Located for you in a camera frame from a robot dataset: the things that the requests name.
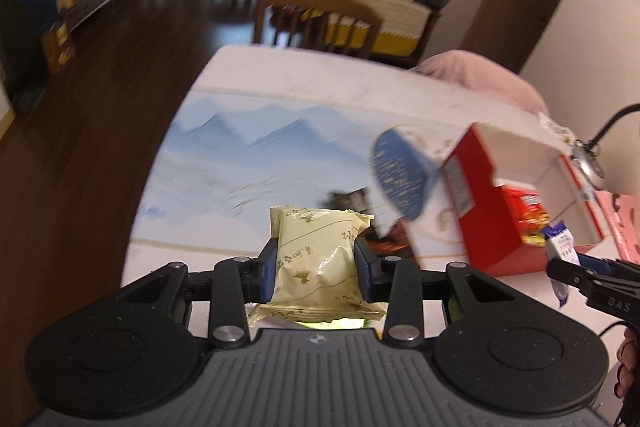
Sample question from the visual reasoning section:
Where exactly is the green cracker packet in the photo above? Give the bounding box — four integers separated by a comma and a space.
295, 317, 385, 333

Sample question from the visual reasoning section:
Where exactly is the right hand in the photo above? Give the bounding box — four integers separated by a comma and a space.
614, 329, 639, 400

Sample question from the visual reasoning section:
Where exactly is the white blue snack packet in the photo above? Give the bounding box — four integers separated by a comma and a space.
541, 220, 580, 308

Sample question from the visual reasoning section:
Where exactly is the cream biscuit packet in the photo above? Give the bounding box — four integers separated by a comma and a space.
248, 206, 386, 325

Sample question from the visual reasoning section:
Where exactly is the red chips snack bag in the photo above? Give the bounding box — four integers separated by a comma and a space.
501, 185, 550, 247

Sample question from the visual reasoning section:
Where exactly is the dark blue cabinet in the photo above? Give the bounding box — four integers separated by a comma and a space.
1, 0, 58, 112

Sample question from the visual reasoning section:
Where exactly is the beige sofa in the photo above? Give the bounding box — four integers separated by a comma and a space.
304, 0, 444, 58

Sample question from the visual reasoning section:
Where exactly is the red cardboard box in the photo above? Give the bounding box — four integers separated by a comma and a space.
442, 122, 604, 277

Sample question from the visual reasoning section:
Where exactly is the black snack packet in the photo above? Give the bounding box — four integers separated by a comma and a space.
322, 187, 371, 215

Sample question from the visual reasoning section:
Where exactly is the brown orange snack bag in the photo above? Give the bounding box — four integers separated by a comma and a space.
360, 219, 412, 257

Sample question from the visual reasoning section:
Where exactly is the brown paper bag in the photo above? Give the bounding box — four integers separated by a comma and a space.
41, 22, 75, 75

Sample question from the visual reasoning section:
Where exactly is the wooden dining chair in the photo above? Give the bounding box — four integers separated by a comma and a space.
253, 0, 382, 60

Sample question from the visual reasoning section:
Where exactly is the desk lamp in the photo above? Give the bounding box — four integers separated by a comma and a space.
570, 103, 640, 191

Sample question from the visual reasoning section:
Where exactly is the pink box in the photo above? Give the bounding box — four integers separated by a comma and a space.
596, 191, 639, 265

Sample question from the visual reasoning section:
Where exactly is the black cable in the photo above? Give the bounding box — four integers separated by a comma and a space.
596, 319, 629, 343

